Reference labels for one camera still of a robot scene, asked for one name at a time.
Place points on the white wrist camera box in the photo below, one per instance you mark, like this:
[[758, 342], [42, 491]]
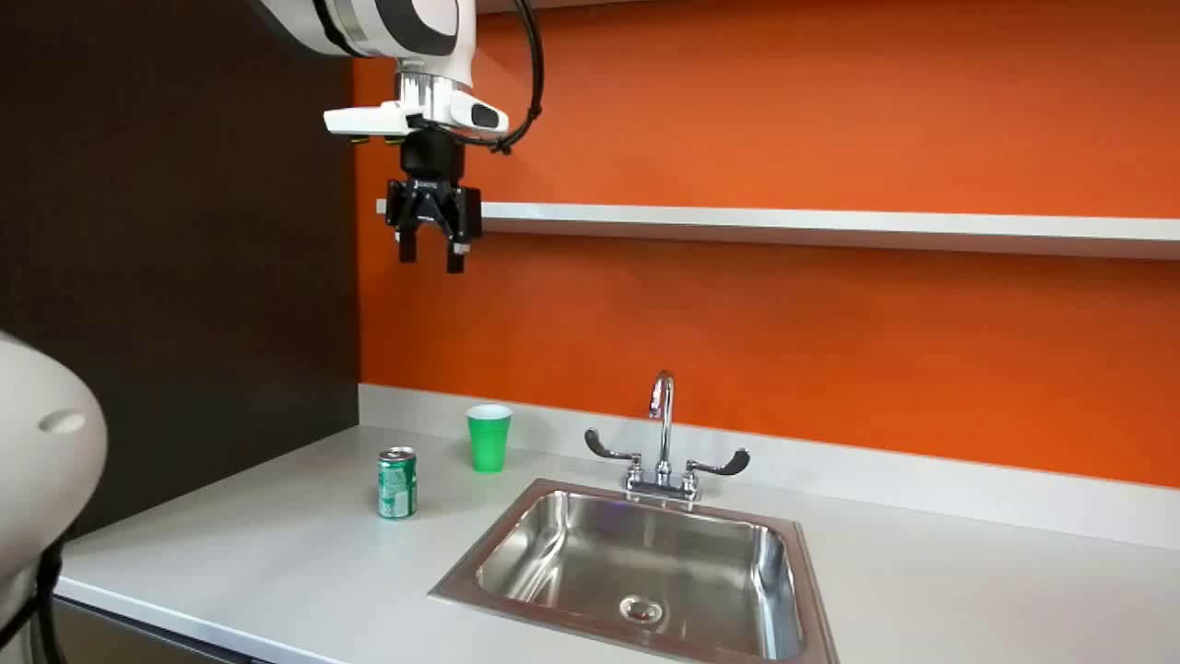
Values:
[[418, 112]]

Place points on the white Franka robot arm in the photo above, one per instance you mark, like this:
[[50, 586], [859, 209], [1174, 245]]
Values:
[[371, 23]]

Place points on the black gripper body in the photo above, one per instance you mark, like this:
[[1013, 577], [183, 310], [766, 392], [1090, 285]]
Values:
[[431, 199]]

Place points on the white counter backsplash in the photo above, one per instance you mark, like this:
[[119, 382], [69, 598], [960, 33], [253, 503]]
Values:
[[933, 482]]

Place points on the green soda can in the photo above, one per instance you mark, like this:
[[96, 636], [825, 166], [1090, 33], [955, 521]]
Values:
[[396, 483]]

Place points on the dark wood cabinet panel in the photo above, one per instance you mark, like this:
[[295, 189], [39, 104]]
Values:
[[170, 245]]

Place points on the stainless steel sink basin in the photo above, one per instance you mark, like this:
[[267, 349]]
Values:
[[640, 574]]

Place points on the white wall shelf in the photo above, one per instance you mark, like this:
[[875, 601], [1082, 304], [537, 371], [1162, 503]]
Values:
[[836, 230]]

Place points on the green plastic cup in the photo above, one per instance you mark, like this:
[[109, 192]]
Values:
[[489, 436]]

